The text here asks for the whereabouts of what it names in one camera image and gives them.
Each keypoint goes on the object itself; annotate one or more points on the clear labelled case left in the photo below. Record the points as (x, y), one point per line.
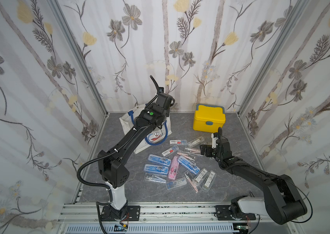
(199, 178)

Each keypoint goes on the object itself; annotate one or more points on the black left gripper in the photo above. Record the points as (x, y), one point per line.
(167, 112)

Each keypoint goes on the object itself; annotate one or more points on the clear compass case bottom middle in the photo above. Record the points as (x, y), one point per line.
(176, 183)

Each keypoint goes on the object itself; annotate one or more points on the clear compass case bottom left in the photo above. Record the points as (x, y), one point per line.
(150, 177)

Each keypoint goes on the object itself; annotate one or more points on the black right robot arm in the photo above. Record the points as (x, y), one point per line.
(281, 199)

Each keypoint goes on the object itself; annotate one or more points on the blue compass case lower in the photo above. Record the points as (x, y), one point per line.
(156, 169)

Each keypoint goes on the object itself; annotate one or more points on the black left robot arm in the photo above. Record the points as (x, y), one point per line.
(112, 163)

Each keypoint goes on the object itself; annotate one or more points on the clear case near box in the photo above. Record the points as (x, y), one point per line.
(195, 141)

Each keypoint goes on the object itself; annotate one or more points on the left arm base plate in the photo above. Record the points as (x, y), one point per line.
(127, 213)

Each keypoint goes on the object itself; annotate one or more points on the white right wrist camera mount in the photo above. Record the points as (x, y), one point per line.
(215, 137)

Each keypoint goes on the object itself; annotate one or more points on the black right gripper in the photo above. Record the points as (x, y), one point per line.
(211, 149)

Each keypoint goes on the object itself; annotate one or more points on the clear labelled case right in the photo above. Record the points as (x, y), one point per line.
(209, 181)

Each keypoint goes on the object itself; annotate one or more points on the yellow storage box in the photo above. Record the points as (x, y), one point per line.
(208, 118)

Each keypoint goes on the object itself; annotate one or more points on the small blue clear case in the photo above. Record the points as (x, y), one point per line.
(178, 142)

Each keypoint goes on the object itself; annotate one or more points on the clear case pink compass upper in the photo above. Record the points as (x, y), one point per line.
(192, 150)

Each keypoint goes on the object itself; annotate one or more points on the clear case pink compass lower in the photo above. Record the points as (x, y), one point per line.
(186, 155)

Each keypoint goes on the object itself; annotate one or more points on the clear labelled case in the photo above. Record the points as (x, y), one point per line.
(209, 181)
(199, 178)

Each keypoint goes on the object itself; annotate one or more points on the blue rimmed compass case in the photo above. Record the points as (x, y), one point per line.
(188, 165)

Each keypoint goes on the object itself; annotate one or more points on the clear case pink compass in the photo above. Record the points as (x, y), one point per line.
(192, 150)
(186, 155)
(191, 181)

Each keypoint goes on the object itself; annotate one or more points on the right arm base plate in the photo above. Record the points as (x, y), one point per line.
(226, 213)

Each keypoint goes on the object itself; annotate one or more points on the red label clear case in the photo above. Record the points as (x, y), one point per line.
(170, 151)

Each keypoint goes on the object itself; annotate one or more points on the blue compass case upper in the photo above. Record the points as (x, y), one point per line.
(159, 160)

